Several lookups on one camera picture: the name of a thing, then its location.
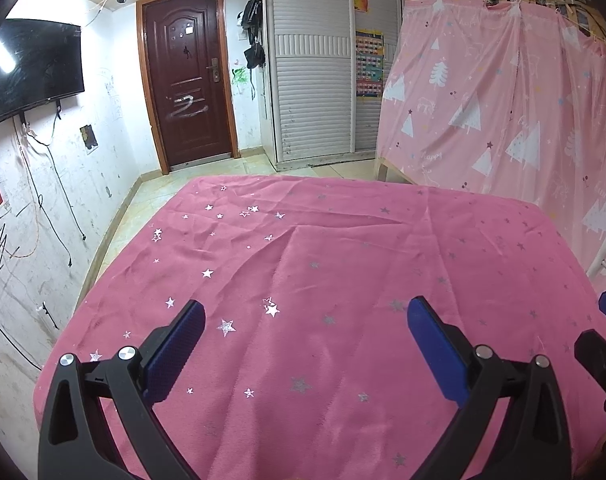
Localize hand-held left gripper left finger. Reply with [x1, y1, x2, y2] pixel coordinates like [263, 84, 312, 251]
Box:
[38, 300, 206, 480]

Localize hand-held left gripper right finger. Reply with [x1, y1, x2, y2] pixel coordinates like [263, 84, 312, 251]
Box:
[407, 296, 576, 480]

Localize pink star-print tablecloth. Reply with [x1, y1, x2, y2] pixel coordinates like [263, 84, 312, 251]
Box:
[33, 175, 606, 480]

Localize pink tree-print curtain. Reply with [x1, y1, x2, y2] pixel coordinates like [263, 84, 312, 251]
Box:
[375, 0, 606, 271]

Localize dark brown door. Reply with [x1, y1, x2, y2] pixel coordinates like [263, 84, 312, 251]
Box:
[137, 0, 240, 176]

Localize white louvered wardrobe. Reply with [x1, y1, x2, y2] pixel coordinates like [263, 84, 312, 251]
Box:
[263, 0, 408, 163]

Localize colourful chart poster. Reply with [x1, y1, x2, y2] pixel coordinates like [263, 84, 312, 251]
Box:
[355, 29, 384, 98]

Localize black handbag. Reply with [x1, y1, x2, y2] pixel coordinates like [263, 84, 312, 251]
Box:
[244, 42, 266, 69]
[240, 0, 264, 28]

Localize black wall cable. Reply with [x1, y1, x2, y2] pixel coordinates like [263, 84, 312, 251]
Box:
[45, 145, 86, 268]

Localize open wall socket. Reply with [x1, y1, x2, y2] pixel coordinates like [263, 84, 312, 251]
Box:
[79, 124, 100, 153]

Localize black wall television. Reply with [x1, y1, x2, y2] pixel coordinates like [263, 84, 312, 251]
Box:
[0, 19, 86, 123]

